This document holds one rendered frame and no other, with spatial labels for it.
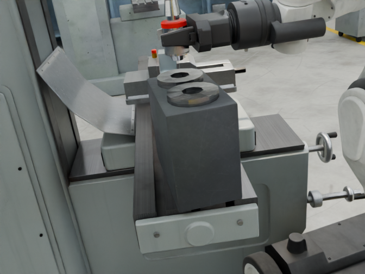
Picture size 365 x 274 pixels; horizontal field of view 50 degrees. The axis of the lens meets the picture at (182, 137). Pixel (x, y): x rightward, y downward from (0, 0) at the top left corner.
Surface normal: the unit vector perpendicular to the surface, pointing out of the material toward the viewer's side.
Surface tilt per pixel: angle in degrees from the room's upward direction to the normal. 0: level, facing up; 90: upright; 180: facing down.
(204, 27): 45
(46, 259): 88
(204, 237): 90
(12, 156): 88
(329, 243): 0
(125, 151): 90
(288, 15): 106
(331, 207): 0
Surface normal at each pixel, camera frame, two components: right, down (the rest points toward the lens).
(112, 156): 0.09, 0.42
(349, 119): -0.94, 0.23
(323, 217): -0.11, -0.90
